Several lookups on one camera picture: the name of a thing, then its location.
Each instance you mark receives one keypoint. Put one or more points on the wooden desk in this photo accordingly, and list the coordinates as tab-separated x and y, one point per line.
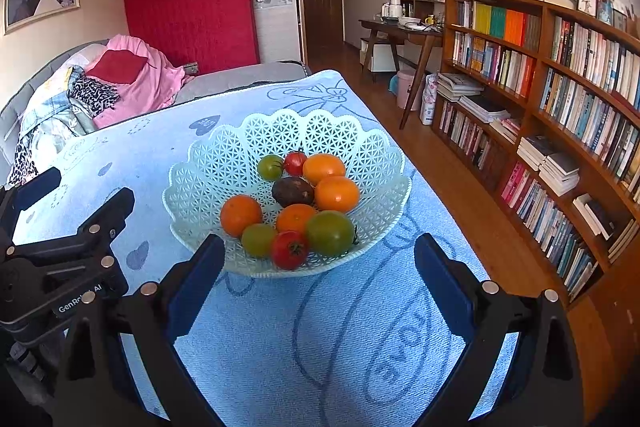
395	32

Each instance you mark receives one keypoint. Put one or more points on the floral quilt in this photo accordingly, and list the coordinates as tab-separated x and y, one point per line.
50	117

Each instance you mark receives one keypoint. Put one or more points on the blue printed towel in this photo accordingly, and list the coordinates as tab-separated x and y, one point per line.
300	332

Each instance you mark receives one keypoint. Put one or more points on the rows of shelved books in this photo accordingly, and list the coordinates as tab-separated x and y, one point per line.
590	57

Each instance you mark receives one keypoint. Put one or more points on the dark wrinkled passion fruit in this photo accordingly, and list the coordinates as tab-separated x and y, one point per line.
292	191

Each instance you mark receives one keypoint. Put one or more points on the small green tomato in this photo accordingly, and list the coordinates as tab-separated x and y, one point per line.
271	167

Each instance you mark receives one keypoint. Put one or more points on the large green tomato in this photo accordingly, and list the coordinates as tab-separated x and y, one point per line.
330	233

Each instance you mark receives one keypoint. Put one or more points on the wooden bookshelf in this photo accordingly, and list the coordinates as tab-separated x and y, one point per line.
546	37

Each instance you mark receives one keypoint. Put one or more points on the pink blanket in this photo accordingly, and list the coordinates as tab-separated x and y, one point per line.
145	97

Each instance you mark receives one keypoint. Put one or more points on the small orange citrus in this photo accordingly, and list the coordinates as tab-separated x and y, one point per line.
241	215
296	218

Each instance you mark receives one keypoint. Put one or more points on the white bag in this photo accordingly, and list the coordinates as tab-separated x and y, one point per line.
429	104

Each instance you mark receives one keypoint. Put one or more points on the red cherry tomato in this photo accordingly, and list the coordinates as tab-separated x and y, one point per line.
295	162
289	249

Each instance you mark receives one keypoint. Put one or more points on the light blue plastic lace basket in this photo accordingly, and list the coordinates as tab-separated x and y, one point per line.
225	147

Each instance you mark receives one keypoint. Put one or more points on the white storage box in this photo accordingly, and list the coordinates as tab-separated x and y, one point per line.
382	57

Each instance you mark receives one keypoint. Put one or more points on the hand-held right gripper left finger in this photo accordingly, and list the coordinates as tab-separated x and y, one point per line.
197	292

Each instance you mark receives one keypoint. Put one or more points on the pink bin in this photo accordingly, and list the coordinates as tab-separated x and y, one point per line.
406	89

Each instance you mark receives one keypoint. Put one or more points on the pile of clothes on sofa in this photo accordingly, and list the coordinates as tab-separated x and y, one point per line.
95	94

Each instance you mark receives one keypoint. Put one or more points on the yellowish orange tomato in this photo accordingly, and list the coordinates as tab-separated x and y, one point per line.
324	168

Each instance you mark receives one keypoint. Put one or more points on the red pillow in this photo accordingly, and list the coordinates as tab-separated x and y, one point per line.
117	67

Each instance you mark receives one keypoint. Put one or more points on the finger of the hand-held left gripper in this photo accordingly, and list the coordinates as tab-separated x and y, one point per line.
35	187
100	222

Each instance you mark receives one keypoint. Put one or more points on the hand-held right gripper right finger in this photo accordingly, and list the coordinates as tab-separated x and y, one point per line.
442	287

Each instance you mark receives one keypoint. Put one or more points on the medium green tomato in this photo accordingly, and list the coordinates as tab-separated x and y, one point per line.
259	239

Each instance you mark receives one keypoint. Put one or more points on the small framed picture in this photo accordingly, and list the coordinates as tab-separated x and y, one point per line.
587	1

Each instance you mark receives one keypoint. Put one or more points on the white kettle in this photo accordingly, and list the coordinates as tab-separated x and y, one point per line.
395	8

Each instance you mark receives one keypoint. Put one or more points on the red mattress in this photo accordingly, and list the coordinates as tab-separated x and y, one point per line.
190	7

